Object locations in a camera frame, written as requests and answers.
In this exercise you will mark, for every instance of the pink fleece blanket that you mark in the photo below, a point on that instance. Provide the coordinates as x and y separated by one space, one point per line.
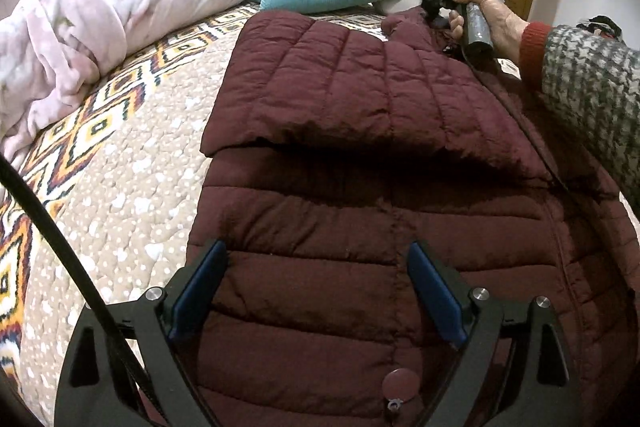
75 22

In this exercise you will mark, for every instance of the bed with patterned quilt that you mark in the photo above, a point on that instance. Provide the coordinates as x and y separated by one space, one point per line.
125 167

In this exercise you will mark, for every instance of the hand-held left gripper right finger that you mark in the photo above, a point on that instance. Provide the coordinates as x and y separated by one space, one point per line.
435 297

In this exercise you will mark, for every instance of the person's right hand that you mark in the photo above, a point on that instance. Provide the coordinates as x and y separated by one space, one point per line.
505 22

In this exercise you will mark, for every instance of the person's right forearm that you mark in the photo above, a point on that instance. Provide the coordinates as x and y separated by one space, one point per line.
590 82

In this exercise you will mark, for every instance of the maroon puffer coat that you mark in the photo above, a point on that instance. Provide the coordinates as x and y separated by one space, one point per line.
350 207

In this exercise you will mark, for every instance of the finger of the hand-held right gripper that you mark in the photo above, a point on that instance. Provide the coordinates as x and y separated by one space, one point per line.
439 23

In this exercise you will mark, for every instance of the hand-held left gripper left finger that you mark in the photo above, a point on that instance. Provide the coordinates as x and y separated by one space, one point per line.
197 292

